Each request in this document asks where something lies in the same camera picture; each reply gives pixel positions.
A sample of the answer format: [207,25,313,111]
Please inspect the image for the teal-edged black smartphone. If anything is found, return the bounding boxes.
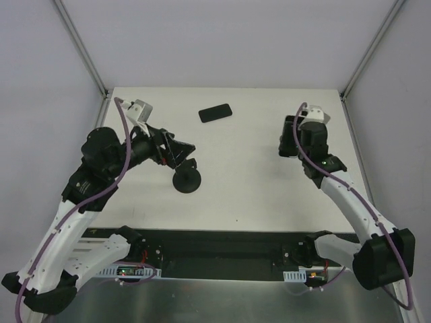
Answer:
[278,115,298,157]

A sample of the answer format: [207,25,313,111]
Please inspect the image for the black round-base phone stand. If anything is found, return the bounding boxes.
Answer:
[172,158,202,194]

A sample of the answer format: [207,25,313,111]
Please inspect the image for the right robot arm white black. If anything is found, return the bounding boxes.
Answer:
[293,118,416,290]

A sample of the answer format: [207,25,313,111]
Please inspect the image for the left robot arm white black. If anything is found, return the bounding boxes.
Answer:
[1,126,197,322]

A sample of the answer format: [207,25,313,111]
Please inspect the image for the black phone lying flat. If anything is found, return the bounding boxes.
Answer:
[198,104,233,123]

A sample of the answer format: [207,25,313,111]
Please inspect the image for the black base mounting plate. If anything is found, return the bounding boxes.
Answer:
[87,227,344,280]

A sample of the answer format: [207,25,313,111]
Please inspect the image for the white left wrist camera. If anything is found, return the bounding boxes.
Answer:
[121,100,153,125]

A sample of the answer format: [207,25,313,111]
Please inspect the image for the left aluminium frame post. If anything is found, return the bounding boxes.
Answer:
[52,0,114,99]

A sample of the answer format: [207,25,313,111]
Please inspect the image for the aluminium frame post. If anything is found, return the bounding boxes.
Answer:
[52,0,114,99]
[339,0,408,100]

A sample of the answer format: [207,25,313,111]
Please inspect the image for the left white cable duct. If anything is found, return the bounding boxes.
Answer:
[98,264,162,279]

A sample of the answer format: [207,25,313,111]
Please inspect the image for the white cable duct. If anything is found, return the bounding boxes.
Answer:
[98,264,162,279]
[283,269,307,283]

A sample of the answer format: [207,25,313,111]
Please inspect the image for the right white cable duct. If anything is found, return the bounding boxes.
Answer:
[283,269,307,283]

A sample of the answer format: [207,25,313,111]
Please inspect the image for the right aluminium frame post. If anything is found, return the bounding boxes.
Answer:
[339,0,408,100]

